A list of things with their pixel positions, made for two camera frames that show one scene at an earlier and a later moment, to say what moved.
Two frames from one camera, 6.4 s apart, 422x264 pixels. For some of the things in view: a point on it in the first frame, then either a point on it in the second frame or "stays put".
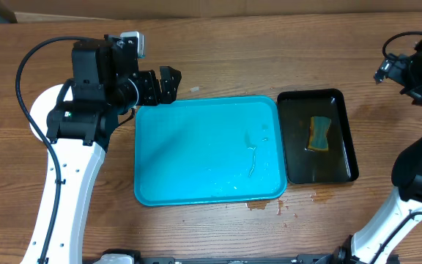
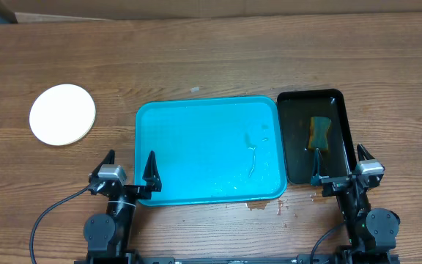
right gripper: [392, 70] -> [341, 181]
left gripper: [170, 91] -> [152, 177]
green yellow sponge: [318, 133] stays put
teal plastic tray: [211, 149] stays put
